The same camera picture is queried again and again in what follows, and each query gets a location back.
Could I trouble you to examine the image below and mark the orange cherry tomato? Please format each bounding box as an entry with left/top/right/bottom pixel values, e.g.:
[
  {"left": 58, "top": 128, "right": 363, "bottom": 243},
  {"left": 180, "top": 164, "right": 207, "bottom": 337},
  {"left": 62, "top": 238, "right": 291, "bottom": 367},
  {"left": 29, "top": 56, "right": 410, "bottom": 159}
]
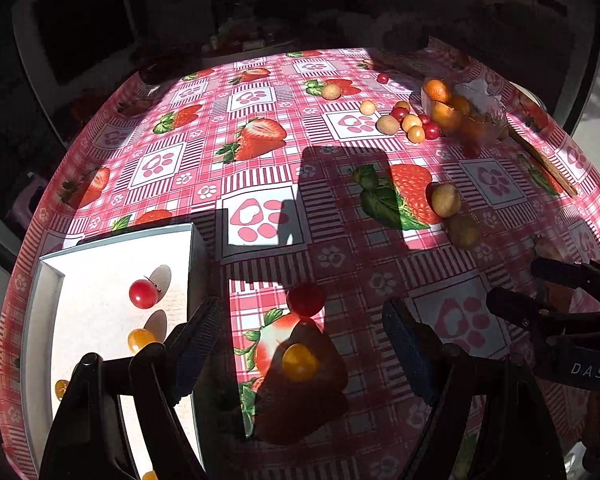
[{"left": 282, "top": 344, "right": 320, "bottom": 382}]

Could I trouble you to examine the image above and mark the white shallow cardboard box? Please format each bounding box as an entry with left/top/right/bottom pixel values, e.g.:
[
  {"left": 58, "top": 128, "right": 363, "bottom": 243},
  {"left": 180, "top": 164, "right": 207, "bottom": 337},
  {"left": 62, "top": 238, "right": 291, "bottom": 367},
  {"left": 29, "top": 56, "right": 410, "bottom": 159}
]
[{"left": 20, "top": 223, "right": 208, "bottom": 465}]

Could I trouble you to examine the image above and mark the yellow tomato in box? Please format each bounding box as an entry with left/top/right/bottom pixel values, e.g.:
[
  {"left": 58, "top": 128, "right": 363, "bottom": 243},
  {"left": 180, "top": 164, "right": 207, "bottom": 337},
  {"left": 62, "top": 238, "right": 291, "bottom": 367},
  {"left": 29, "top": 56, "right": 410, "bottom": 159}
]
[
  {"left": 142, "top": 470, "right": 158, "bottom": 480},
  {"left": 54, "top": 379, "right": 69, "bottom": 400}
]

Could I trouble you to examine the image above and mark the dark longan fruit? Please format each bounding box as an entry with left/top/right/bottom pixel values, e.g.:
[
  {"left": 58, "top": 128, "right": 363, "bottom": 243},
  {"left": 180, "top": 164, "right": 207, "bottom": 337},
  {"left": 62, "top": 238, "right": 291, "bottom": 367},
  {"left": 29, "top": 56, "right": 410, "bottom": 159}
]
[{"left": 446, "top": 214, "right": 481, "bottom": 250}]

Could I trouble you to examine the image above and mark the tan longan fruit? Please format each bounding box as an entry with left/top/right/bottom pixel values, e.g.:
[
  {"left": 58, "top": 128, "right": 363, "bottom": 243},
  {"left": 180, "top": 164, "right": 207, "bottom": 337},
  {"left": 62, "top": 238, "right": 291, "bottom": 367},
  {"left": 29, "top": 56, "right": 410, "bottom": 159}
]
[{"left": 430, "top": 183, "right": 460, "bottom": 219}]

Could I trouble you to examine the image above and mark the wooden stick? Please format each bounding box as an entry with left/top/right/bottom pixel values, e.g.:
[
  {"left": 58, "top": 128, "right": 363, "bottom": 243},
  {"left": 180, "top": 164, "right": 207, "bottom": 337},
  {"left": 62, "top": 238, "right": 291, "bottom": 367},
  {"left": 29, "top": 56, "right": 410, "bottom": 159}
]
[{"left": 508, "top": 127, "right": 578, "bottom": 197}]

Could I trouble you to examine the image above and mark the clear plastic fruit bowl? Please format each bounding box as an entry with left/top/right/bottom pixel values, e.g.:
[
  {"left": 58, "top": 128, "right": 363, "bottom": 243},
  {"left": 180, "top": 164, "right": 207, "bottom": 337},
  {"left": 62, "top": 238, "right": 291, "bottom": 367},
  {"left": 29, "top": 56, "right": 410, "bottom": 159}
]
[{"left": 420, "top": 79, "right": 508, "bottom": 146}]

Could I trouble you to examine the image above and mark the pink plastic stool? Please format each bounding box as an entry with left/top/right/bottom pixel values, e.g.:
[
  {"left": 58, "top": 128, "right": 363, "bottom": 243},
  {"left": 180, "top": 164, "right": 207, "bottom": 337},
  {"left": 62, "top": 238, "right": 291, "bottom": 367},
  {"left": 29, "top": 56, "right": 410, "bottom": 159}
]
[{"left": 6, "top": 172, "right": 48, "bottom": 230}]

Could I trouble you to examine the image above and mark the pink strawberry checked tablecloth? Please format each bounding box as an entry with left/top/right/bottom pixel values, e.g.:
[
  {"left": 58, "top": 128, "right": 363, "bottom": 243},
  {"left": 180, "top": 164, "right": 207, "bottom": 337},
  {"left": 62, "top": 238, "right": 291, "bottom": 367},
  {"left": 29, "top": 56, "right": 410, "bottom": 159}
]
[{"left": 0, "top": 40, "right": 600, "bottom": 479}]

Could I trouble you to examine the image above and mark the tan longan far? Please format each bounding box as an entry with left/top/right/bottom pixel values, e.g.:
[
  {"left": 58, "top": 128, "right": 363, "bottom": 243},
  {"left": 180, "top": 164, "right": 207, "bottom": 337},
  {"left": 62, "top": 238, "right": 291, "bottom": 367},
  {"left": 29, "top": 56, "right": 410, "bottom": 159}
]
[
  {"left": 376, "top": 115, "right": 400, "bottom": 136},
  {"left": 360, "top": 100, "right": 376, "bottom": 116},
  {"left": 321, "top": 84, "right": 342, "bottom": 101}
]

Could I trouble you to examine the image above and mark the orange tangerine in bowl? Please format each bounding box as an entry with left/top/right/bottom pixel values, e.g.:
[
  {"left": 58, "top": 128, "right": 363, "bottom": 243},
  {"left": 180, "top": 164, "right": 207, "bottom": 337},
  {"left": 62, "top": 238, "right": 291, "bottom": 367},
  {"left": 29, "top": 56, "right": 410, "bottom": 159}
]
[{"left": 422, "top": 78, "right": 453, "bottom": 104}]

